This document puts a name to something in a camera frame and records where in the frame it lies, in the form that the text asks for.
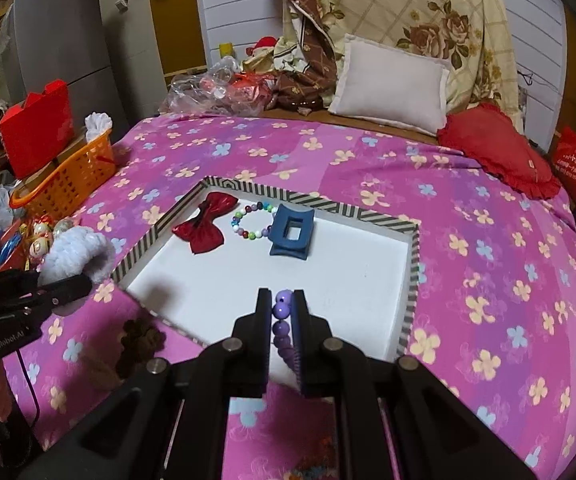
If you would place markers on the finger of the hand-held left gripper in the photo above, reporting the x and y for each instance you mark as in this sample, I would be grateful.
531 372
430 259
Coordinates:
68 290
8 282

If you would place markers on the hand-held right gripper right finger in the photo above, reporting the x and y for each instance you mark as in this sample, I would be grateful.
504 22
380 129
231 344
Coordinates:
303 360

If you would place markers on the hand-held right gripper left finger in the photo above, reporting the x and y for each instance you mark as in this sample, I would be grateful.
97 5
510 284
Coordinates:
263 360

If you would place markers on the white fluffy hair bow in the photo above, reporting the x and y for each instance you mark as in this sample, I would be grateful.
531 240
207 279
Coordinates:
80 250

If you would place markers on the striped cardboard box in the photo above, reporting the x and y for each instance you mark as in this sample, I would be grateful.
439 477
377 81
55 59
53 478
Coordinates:
318 280

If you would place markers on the blue hair claw clip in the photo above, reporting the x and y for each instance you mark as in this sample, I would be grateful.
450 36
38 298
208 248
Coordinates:
280 230

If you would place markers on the red bow hair clip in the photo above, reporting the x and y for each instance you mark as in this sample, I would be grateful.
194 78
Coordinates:
208 225

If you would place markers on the blue snack packet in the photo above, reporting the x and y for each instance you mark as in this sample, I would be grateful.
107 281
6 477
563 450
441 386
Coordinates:
0 250

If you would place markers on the grey plastic bag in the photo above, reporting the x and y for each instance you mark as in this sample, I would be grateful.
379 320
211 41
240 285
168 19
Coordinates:
4 205

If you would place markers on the brown scrunchie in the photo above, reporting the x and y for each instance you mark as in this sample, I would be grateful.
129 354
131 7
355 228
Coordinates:
140 345

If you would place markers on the orange plastic basket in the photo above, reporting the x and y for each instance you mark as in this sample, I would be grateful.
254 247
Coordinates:
78 175

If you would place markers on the red gift box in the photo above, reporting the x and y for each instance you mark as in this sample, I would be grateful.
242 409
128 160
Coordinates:
38 130

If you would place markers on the white tissue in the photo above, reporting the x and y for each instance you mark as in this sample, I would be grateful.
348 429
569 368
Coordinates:
99 124

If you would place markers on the pink floral bed sheet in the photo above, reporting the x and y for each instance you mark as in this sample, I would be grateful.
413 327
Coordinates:
467 270

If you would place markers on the clear plastic bags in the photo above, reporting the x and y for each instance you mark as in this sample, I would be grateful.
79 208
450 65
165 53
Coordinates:
198 90

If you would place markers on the grey refrigerator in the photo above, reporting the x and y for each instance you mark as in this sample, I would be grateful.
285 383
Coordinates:
63 35

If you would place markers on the red foil packaging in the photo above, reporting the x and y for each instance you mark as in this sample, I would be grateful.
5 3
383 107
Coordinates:
250 91

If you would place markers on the red frilled cushion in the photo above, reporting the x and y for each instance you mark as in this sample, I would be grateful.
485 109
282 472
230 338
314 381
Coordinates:
497 150

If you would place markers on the white pillow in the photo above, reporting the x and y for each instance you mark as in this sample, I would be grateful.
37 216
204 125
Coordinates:
387 85

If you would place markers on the brown patterned quilt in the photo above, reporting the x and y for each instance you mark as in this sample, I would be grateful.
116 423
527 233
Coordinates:
308 60

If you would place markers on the santa plush toy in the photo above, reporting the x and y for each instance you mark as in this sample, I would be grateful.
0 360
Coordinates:
264 50

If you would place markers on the cream floral quilt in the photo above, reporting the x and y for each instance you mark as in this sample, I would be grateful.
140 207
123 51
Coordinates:
417 0

